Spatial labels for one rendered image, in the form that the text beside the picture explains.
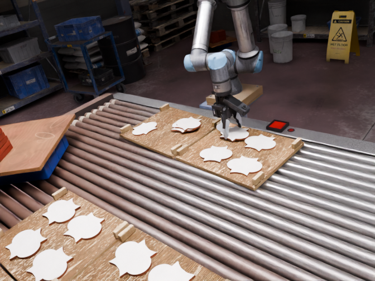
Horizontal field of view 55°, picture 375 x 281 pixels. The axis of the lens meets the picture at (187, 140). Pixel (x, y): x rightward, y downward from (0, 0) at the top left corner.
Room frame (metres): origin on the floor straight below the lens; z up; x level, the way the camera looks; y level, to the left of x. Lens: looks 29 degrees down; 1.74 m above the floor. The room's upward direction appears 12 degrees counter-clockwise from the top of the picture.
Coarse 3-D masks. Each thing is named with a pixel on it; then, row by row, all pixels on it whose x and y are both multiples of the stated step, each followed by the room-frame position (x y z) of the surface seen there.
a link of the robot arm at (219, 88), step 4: (216, 84) 1.39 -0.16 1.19; (220, 84) 1.38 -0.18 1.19; (224, 84) 1.38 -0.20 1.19; (228, 84) 1.38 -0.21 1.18; (216, 88) 1.38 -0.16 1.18; (220, 88) 1.38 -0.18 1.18; (224, 88) 1.37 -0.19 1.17; (228, 88) 1.38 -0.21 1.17; (216, 92) 1.39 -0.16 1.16; (220, 92) 1.38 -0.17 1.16; (224, 92) 1.38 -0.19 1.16
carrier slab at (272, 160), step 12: (216, 132) 1.45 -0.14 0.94; (252, 132) 1.39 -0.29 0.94; (264, 132) 1.37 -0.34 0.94; (204, 144) 1.37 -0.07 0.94; (216, 144) 1.35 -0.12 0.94; (228, 144) 1.32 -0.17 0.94; (240, 144) 1.31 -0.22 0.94; (276, 144) 1.25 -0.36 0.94; (288, 144) 1.23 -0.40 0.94; (300, 144) 1.21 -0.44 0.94; (180, 156) 1.31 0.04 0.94; (192, 156) 1.29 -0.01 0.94; (240, 156) 1.22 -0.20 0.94; (252, 156) 1.20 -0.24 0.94; (264, 156) 1.18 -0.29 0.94; (276, 156) 1.16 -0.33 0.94; (288, 156) 1.15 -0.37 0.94; (204, 168) 1.18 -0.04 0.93; (216, 168) 1.17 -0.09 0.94; (264, 168) 1.10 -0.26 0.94; (276, 168) 1.09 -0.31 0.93; (228, 180) 1.09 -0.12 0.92; (240, 180) 1.06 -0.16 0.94; (264, 180) 1.04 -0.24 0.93
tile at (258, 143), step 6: (252, 138) 1.32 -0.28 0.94; (258, 138) 1.31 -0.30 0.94; (264, 138) 1.30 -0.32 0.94; (270, 138) 1.29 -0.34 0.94; (246, 144) 1.29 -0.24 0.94; (252, 144) 1.27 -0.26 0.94; (258, 144) 1.26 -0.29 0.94; (264, 144) 1.25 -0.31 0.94; (270, 144) 1.24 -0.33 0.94; (258, 150) 1.22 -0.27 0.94; (264, 150) 1.22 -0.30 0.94
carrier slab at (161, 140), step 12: (144, 120) 1.74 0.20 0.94; (156, 120) 1.71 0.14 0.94; (168, 120) 1.68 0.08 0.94; (204, 120) 1.60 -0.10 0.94; (156, 132) 1.58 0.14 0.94; (168, 132) 1.55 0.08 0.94; (192, 132) 1.50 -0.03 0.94; (204, 132) 1.48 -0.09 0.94; (144, 144) 1.48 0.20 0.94; (156, 144) 1.46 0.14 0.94; (168, 144) 1.43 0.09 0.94; (192, 144) 1.40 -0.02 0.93; (168, 156) 1.35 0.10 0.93
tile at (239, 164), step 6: (228, 162) 1.18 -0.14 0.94; (234, 162) 1.17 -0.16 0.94; (240, 162) 1.16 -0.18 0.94; (246, 162) 1.15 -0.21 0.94; (252, 162) 1.14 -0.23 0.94; (258, 162) 1.14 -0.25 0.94; (228, 168) 1.15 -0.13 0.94; (234, 168) 1.13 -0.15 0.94; (240, 168) 1.12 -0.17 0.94; (246, 168) 1.11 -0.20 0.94; (252, 168) 1.10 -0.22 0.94; (258, 168) 1.10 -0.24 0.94; (246, 174) 1.08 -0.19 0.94
